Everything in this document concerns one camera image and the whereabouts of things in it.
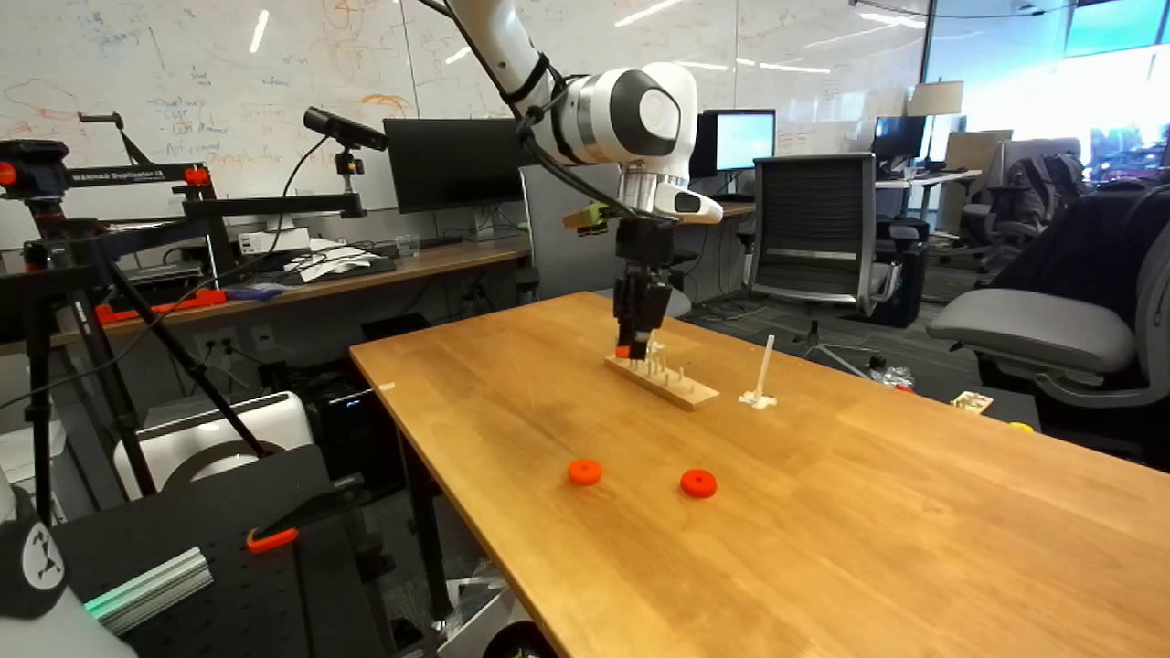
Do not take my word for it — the distant dark office chair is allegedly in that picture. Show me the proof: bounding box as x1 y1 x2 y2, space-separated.
963 149 1089 252

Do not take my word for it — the long wooden desk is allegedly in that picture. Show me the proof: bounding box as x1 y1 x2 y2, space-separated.
89 198 762 340

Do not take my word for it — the lit white screen monitor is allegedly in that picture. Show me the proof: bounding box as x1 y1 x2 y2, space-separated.
707 107 779 174

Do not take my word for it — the flat orange red item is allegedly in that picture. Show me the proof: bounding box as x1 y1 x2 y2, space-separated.
92 286 234 329

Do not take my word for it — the black draped cloth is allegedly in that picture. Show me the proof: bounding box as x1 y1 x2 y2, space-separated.
984 178 1170 323

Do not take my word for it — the large black monitor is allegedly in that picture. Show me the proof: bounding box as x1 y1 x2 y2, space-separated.
385 112 543 214

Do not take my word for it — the black mesh office chair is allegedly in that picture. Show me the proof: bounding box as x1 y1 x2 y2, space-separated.
744 153 930 331

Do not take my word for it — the white papers pile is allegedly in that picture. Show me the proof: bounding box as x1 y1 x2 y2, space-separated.
282 242 382 286

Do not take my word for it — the white equipment box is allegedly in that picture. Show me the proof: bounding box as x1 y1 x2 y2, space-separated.
109 387 318 503

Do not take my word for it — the black stereo camera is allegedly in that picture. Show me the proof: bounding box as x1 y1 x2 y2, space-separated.
299 102 395 158

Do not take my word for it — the black table leg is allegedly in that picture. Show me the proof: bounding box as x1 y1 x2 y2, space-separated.
399 436 462 625

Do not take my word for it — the black cap white logo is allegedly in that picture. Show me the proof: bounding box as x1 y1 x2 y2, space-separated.
0 517 72 623

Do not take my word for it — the small distant black monitor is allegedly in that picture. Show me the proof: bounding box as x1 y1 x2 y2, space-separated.
870 112 930 168

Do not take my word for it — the white single peg stand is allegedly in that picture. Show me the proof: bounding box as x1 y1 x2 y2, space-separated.
734 331 784 413

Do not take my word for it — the small white red toy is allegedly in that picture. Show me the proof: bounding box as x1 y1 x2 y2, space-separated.
870 363 917 396

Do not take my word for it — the gray office chair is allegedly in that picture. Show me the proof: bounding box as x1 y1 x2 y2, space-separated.
930 214 1170 473
519 160 695 323

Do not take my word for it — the beige lamp shade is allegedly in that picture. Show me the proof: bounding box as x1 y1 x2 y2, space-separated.
906 77 970 121

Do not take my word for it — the silver metal tube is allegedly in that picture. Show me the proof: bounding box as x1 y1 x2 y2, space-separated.
82 545 215 640

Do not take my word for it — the black camera tripod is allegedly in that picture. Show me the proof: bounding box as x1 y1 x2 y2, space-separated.
0 111 277 526

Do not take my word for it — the wooden peg board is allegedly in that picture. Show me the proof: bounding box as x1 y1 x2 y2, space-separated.
602 344 723 408

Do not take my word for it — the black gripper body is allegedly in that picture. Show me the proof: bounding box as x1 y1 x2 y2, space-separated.
612 214 684 307

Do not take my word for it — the orange clamp handle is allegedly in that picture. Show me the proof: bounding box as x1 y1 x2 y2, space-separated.
243 521 304 560

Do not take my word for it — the distant office desk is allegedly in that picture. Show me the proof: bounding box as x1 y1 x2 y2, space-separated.
875 164 987 235

